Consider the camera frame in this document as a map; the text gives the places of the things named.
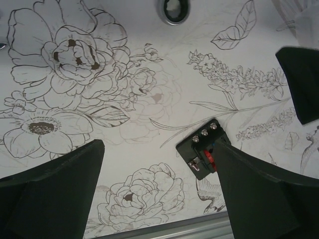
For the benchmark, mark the aluminium mounting rail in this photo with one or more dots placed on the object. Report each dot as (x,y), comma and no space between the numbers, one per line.
(213,226)

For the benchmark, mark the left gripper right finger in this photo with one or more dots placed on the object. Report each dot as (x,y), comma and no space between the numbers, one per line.
(265,201)

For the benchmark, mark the black fuse box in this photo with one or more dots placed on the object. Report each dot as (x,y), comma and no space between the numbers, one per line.
(191,149)

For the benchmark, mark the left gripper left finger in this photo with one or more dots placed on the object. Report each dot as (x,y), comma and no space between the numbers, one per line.
(52,200)

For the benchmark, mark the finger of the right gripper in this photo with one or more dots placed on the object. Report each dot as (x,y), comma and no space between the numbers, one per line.
(301,68)

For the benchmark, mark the silver combination wrench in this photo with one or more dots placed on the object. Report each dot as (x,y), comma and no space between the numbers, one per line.
(173,12)

